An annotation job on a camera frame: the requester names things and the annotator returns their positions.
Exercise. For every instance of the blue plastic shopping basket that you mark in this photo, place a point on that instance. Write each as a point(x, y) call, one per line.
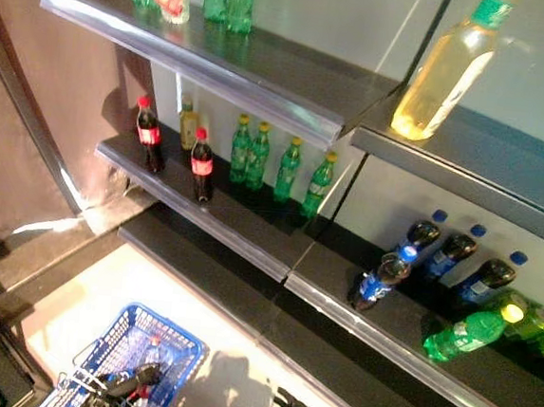
point(170, 329)

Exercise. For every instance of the black shelf upright strip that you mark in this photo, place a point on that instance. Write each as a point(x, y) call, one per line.
point(427, 32)

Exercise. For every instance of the black shelf board without rail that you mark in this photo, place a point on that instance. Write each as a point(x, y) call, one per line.
point(494, 166)

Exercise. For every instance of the shiny metal upright post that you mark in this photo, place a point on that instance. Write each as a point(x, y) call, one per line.
point(32, 111)

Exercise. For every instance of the cola bottle red cap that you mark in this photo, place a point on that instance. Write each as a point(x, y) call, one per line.
point(202, 164)
point(149, 135)

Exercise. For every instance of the clear water bottle red cap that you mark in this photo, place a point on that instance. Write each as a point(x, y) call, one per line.
point(153, 352)

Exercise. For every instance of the row of green sprite bottles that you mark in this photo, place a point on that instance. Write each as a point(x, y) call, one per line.
point(239, 153)

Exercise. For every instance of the large yellow tea bottle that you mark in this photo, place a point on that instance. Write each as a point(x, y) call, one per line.
point(444, 85)

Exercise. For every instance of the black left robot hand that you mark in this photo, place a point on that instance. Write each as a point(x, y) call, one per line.
point(128, 379)

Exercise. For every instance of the small yellow tea bottle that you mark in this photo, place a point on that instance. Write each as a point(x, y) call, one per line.
point(188, 125)

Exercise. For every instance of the brown end panel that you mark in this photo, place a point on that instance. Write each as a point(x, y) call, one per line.
point(50, 74)

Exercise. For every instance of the black base plinth board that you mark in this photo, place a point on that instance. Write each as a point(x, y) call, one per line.
point(289, 338)

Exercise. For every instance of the dark end base plinth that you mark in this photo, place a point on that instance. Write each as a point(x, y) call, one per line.
point(48, 260)

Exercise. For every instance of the green soda bottle yellow cap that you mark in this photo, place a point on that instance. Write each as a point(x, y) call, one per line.
point(287, 174)
point(465, 334)
point(258, 159)
point(318, 188)

